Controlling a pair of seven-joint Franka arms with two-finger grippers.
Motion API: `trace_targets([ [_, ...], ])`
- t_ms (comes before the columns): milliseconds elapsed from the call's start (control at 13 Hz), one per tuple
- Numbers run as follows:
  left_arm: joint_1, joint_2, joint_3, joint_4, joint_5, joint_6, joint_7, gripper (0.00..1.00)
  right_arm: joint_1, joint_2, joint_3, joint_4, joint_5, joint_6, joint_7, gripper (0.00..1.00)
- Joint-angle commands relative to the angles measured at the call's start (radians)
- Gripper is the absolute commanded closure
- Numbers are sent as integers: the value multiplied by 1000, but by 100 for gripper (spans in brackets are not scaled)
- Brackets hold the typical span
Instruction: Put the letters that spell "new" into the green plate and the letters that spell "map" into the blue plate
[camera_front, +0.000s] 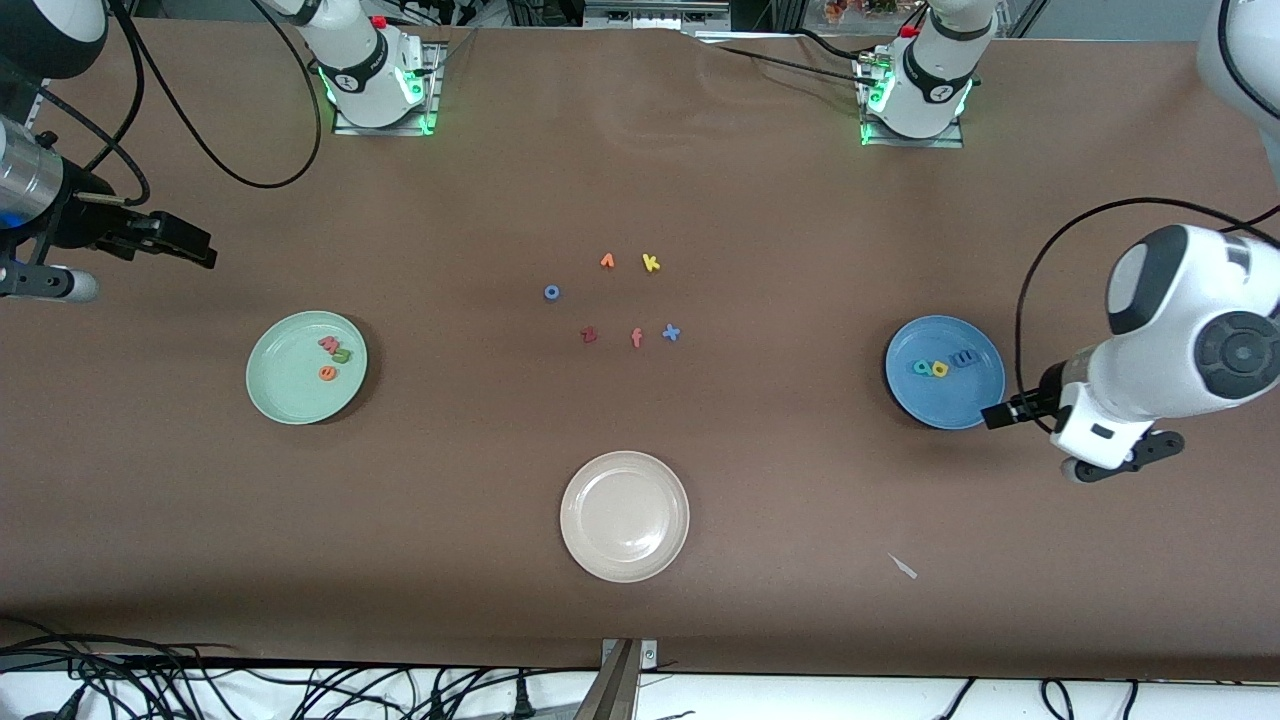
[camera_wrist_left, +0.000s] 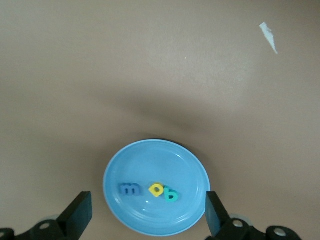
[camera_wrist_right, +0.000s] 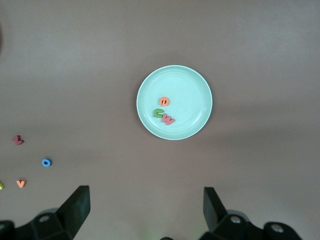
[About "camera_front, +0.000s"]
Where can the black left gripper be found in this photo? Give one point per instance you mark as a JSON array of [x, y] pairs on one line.
[[1047, 393]]

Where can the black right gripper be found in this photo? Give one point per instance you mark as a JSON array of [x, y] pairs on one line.
[[88, 222]]

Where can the blue foam letter m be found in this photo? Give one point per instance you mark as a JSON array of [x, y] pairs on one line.
[[966, 357]]

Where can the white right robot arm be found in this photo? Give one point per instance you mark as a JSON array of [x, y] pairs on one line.
[[365, 75]]

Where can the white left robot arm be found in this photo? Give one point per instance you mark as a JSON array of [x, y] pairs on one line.
[[1180, 380]]

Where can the blue plate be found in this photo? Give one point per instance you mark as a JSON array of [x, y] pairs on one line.
[[945, 400]]

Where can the small grey paper scrap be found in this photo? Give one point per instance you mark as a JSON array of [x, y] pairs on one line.
[[903, 567]]

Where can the green plate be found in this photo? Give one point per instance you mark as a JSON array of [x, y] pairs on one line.
[[290, 395]]

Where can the brown table cover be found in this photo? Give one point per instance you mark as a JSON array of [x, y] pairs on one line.
[[640, 420]]

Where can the beige plate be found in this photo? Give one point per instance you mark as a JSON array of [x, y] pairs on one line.
[[625, 520]]

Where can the grey device behind table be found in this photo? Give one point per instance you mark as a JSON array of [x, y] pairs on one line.
[[650, 15]]

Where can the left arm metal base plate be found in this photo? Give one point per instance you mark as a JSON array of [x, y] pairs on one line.
[[940, 142]]

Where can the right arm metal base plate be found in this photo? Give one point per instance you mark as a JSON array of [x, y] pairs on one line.
[[433, 90]]

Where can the grey metal beam with bracket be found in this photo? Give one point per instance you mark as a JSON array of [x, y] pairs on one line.
[[612, 690]]

